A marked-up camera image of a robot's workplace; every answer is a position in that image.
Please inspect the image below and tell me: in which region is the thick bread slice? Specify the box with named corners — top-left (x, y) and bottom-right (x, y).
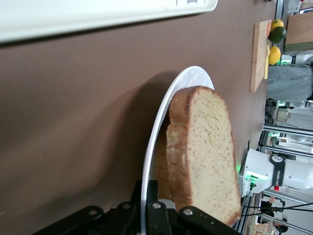
top-left (168, 85), bottom-right (242, 227)

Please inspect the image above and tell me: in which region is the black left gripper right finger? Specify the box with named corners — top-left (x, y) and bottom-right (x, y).
top-left (146, 180), bottom-right (177, 235)

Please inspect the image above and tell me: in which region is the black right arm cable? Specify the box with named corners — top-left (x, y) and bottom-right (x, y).
top-left (241, 202), bottom-right (313, 217)

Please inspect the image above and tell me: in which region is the wooden cutting board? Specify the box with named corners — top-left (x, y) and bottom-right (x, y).
top-left (249, 19), bottom-right (273, 93)

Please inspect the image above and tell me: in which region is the white round plate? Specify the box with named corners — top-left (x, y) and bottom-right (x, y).
top-left (141, 65), bottom-right (243, 235)

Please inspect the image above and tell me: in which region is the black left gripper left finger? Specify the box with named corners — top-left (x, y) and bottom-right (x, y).
top-left (102, 180), bottom-right (143, 235)

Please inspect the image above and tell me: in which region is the brown and green box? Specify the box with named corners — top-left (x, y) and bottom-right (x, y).
top-left (284, 12), bottom-right (313, 52)

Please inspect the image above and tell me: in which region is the yellow lemon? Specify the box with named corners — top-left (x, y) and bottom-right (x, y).
top-left (267, 46), bottom-right (282, 66)
top-left (271, 19), bottom-right (285, 30)

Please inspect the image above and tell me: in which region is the cream bear print tray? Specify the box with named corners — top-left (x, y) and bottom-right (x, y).
top-left (0, 0), bottom-right (219, 46)

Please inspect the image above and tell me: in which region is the aluminium profile frame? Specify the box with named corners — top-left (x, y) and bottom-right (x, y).
top-left (259, 96), bottom-right (313, 235)

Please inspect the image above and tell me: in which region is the green avocado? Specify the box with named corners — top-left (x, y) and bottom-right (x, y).
top-left (268, 26), bottom-right (287, 43)

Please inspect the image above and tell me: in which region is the yellow plastic fork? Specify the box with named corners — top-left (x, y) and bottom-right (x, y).
top-left (264, 41), bottom-right (270, 80)

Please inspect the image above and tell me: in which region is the toast slice under egg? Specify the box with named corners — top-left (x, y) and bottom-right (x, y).
top-left (155, 123), bottom-right (190, 209)

